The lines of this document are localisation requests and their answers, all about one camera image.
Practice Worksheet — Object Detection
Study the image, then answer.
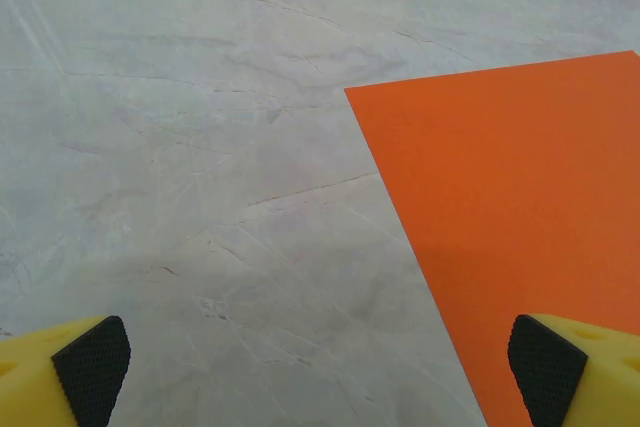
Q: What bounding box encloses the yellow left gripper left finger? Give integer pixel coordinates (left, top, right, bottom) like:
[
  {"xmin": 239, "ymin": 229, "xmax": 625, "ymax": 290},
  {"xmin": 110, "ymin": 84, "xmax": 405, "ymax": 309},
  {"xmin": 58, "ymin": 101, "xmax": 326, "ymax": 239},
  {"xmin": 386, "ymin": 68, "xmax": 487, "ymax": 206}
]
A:
[{"xmin": 0, "ymin": 315, "xmax": 132, "ymax": 427}]

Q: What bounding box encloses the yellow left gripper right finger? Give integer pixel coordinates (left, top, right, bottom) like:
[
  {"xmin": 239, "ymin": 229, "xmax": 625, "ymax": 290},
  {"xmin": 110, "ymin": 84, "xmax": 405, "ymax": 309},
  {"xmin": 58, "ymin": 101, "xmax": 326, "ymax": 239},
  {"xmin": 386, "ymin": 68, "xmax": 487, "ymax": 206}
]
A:
[{"xmin": 507, "ymin": 313, "xmax": 640, "ymax": 427}]

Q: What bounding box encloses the orange paper sheet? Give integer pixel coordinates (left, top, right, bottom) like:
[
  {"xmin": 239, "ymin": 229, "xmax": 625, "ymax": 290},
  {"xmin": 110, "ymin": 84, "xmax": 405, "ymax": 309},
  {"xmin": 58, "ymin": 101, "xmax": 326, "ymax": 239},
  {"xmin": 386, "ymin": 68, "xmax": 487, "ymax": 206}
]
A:
[{"xmin": 343, "ymin": 49, "xmax": 640, "ymax": 427}]

